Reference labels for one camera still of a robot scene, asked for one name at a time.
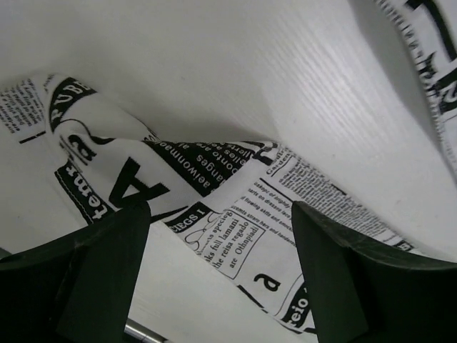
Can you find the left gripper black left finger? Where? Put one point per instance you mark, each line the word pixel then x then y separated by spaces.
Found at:
pixel 79 287

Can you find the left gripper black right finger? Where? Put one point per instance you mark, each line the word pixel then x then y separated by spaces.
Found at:
pixel 362 290

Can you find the black white newspaper print trousers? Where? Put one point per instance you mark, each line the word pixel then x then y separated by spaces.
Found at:
pixel 219 115

